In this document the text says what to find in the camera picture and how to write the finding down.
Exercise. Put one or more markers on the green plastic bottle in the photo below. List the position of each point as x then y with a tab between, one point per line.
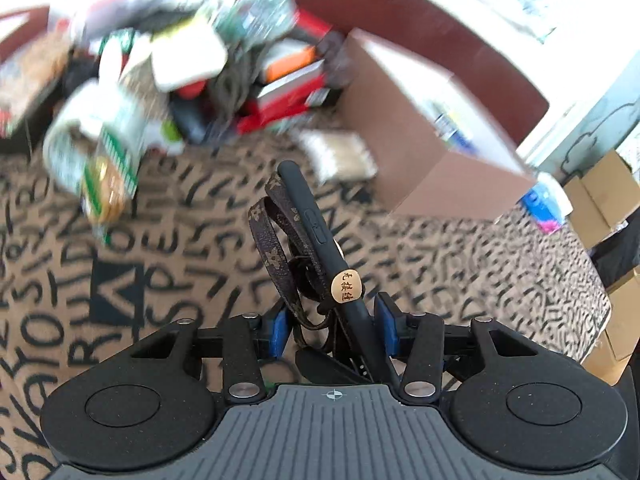
260	12

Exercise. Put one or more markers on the bag of colourful snacks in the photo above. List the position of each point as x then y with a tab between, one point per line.
27	77

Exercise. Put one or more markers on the orange box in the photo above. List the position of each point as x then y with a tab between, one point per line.
290	62

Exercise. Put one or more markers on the dark grey mouse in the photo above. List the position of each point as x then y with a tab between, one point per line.
189	120

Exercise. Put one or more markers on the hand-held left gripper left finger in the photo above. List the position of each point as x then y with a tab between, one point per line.
279	334

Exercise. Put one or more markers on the plain cardboard box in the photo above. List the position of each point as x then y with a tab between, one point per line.
620	330
597	195

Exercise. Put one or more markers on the letter print desktop cloth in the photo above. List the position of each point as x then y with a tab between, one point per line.
450	270

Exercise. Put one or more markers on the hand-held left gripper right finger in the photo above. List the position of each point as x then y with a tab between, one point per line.
386	325

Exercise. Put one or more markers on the cotton swab pack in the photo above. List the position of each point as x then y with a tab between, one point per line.
337	155

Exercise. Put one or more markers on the black smartphone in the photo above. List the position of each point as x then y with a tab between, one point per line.
312	220

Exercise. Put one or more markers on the black box with barcode label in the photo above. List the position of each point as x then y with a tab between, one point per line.
322	97

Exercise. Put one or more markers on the red box with white inside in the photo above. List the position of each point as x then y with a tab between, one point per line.
292	85

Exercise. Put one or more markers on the white flat box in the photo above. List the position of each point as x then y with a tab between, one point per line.
187	55

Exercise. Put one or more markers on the dark brown headboard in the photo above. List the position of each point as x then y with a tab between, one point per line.
425	15

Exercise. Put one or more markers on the grey elastic band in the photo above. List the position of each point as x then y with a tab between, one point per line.
235	80

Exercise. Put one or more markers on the flat red box lid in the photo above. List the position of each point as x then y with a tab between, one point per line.
265	119

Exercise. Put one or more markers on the blue pink tissue pack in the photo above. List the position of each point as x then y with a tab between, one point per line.
545	205

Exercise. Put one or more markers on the brown cardboard box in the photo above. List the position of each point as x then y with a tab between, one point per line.
395	130

